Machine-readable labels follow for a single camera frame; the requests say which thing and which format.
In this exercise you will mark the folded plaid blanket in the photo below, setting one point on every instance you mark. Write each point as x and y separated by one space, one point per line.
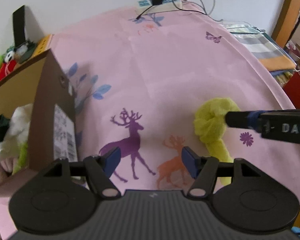
262 46

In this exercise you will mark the red gift box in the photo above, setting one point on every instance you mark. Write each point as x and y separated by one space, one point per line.
292 89

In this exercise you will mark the pink printed bed sheet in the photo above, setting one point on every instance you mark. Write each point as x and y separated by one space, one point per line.
145 80

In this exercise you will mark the red plush toy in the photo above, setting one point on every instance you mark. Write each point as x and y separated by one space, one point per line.
7 68

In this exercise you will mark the black smartphone on stand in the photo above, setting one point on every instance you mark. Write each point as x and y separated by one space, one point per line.
19 32

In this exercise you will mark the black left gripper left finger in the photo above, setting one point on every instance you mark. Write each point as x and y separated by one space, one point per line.
97 171

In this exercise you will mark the yellow brown paper bag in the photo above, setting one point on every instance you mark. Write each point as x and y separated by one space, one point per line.
42 46

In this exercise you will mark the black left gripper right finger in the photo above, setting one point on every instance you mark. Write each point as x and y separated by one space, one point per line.
204 171

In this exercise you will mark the white power strip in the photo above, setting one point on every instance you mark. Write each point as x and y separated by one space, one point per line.
145 6

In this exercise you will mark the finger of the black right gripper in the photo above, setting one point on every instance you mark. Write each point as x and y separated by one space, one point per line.
279 125

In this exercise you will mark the white fluffy cloth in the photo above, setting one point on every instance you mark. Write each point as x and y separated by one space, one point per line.
17 133

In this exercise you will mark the wooden door frame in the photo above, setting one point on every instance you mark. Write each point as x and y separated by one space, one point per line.
287 22

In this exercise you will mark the lime green knotted towel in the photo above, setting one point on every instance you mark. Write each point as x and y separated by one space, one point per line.
210 126

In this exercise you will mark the brown cardboard box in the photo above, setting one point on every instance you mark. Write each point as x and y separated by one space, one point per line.
41 82

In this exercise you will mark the small panda plush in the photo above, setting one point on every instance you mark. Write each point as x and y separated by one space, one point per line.
14 53

